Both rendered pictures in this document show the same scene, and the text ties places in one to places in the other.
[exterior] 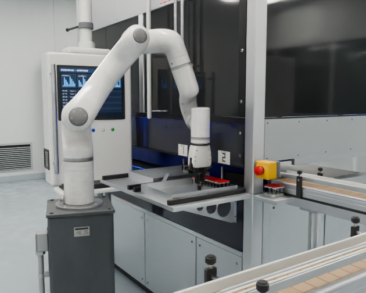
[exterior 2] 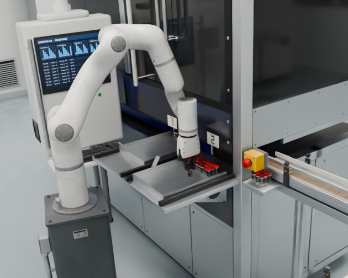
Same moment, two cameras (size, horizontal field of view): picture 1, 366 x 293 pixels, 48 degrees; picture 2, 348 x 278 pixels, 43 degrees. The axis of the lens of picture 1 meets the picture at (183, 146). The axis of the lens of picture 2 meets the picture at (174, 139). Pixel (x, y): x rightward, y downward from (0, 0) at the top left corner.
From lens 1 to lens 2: 51 cm
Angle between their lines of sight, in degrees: 16
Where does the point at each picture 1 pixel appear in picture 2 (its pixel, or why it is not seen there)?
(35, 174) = (24, 90)
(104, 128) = not seen: hidden behind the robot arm
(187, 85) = (172, 81)
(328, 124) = (320, 96)
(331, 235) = not seen: hidden behind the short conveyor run
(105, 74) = (86, 83)
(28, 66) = not seen: outside the picture
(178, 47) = (159, 45)
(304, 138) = (293, 116)
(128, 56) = (107, 64)
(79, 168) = (72, 176)
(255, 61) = (242, 54)
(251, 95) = (238, 87)
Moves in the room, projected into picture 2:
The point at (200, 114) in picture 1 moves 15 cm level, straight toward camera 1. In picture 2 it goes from (186, 108) to (186, 120)
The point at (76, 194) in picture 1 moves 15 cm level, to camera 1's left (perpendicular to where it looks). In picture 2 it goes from (72, 198) to (36, 200)
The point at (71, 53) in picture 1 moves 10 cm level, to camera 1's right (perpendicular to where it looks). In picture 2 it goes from (46, 22) to (66, 21)
